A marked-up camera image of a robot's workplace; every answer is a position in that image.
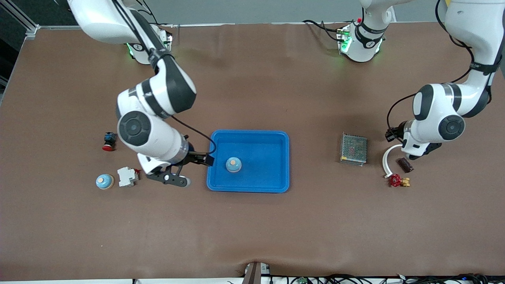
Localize white curved plastic arc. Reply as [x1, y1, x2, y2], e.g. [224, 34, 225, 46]
[382, 144, 404, 179]

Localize metal mesh power supply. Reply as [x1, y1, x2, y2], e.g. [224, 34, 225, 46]
[340, 133, 368, 166]

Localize blue plastic tray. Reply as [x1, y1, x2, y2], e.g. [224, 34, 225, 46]
[207, 130, 290, 193]

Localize white circuit breaker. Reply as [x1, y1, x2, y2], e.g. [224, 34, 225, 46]
[117, 166, 140, 187]

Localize blue red emergency stop button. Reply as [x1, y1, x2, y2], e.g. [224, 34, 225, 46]
[102, 132, 118, 152]

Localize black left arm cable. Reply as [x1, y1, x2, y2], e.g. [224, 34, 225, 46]
[386, 0, 476, 136]

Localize red handle brass valve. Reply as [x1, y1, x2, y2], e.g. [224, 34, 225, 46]
[388, 174, 411, 188]

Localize grey camera stand mount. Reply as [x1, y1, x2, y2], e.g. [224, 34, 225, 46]
[241, 262, 271, 284]

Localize black left base cables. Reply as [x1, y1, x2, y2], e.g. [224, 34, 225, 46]
[302, 19, 346, 42]

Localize black base cables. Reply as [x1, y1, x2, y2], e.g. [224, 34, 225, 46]
[302, 19, 346, 42]
[136, 0, 174, 30]

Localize black right base cables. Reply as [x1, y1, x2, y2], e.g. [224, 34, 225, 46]
[136, 0, 174, 30]

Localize aluminium frame post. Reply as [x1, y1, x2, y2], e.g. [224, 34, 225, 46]
[0, 0, 40, 40]

